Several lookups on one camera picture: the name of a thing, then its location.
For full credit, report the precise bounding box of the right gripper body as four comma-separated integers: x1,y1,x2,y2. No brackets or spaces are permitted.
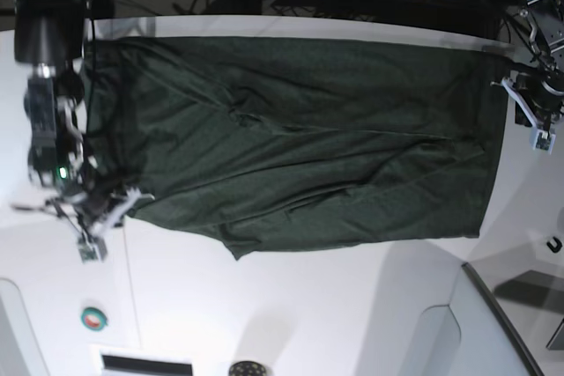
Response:
77,184,125,222

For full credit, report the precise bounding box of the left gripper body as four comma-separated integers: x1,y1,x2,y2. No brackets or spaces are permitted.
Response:
517,74,563,112

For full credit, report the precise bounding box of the dark green t-shirt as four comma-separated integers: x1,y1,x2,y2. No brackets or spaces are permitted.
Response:
84,37,511,258

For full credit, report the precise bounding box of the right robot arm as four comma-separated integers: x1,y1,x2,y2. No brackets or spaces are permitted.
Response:
14,0,115,225

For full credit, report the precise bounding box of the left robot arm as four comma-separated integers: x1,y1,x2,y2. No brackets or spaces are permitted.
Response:
509,0,563,129

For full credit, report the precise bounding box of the green tape roll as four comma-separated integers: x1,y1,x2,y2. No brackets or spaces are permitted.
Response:
80,307,108,332

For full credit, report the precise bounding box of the black U-shaped hook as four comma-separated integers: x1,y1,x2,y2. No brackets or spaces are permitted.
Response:
546,237,563,254

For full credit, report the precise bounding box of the grey metal tray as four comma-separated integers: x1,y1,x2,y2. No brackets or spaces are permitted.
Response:
464,262,563,375

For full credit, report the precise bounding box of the black perforated round object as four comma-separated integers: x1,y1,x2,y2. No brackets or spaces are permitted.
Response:
228,361,268,376

